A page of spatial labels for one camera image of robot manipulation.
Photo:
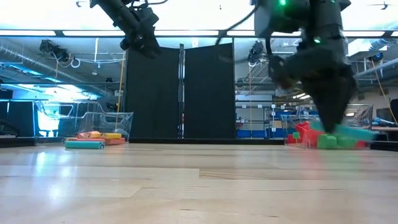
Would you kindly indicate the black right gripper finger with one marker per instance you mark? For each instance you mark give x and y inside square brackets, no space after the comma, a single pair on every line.
[320,99]
[340,99]

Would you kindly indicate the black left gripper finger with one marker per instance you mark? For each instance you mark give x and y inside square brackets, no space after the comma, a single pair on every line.
[150,49]

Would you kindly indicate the clear plastic bin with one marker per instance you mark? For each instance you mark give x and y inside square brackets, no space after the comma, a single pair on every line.
[360,115]
[121,124]

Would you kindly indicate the teal long bar block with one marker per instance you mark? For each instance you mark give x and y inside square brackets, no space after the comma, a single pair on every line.
[84,144]
[354,133]

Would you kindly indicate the green toy block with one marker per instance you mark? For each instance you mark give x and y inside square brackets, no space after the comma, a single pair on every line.
[346,143]
[296,135]
[326,142]

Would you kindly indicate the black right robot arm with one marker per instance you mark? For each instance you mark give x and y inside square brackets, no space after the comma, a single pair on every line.
[311,12]

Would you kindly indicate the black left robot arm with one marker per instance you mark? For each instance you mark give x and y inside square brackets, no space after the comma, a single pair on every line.
[115,9]

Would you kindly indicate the black room divider panel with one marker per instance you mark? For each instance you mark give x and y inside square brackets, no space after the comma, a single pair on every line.
[152,93]
[210,93]

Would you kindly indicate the black overhead frame beam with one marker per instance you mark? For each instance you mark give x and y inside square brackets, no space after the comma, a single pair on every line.
[186,33]

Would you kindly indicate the black hanging ceiling camera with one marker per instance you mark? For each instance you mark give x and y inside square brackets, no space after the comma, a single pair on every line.
[54,49]
[255,53]

